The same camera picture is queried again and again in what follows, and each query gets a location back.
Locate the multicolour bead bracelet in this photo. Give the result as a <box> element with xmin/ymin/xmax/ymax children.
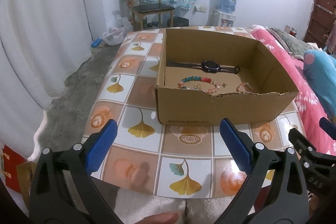
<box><xmin>176</xmin><ymin>76</ymin><xmax>223</xmax><ymax>94</ymax></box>

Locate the person's right hand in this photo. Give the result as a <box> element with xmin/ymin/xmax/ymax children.
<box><xmin>136</xmin><ymin>211</ymin><xmax>179</xmax><ymax>224</ymax></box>

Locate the pink floral blanket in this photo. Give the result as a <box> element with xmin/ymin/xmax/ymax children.
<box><xmin>249</xmin><ymin>25</ymin><xmax>335</xmax><ymax>156</ymax></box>

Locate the blue plush pillow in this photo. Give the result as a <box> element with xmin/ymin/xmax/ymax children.
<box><xmin>303</xmin><ymin>50</ymin><xmax>336</xmax><ymax>123</ymax></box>

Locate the red paper bag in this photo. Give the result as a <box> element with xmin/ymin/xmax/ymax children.
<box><xmin>1</xmin><ymin>145</ymin><xmax>26</xmax><ymax>193</ymax></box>

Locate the white fluffy blanket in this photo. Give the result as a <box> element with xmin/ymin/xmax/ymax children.
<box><xmin>92</xmin><ymin>177</ymin><xmax>233</xmax><ymax>223</ymax></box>

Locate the patterned tablecloth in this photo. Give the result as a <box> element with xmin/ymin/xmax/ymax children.
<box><xmin>81</xmin><ymin>25</ymin><xmax>308</xmax><ymax>200</ymax></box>

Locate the dark red wooden door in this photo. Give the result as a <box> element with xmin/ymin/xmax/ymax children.
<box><xmin>303</xmin><ymin>0</ymin><xmax>335</xmax><ymax>48</ymax></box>

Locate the brown cardboard box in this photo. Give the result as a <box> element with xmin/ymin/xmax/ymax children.
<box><xmin>155</xmin><ymin>28</ymin><xmax>298</xmax><ymax>126</ymax></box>

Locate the purple wrist watch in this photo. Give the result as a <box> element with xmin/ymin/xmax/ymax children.
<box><xmin>166</xmin><ymin>61</ymin><xmax>240</xmax><ymax>75</ymax></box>

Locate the blue water bottle dispenser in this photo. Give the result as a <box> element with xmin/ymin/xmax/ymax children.
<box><xmin>209</xmin><ymin>0</ymin><xmax>237</xmax><ymax>27</ymax></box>

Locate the small blue floor object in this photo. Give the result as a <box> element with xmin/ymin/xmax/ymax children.
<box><xmin>91</xmin><ymin>38</ymin><xmax>102</xmax><ymax>48</ymax></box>

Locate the white curtain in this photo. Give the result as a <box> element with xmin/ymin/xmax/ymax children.
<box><xmin>1</xmin><ymin>0</ymin><xmax>92</xmax><ymax>157</ymax></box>

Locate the clear plastic bag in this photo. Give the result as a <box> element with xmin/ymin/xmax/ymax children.
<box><xmin>101</xmin><ymin>18</ymin><xmax>133</xmax><ymax>46</ymax></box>

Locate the black trash bin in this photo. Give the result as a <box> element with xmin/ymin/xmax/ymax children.
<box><xmin>167</xmin><ymin>16</ymin><xmax>189</xmax><ymax>28</ymax></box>

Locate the wooden chair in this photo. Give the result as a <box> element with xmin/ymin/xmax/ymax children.
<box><xmin>130</xmin><ymin>0</ymin><xmax>175</xmax><ymax>31</ymax></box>

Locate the pink orange bead bracelet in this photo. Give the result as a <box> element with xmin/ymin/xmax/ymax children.
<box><xmin>235</xmin><ymin>81</ymin><xmax>255</xmax><ymax>94</ymax></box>

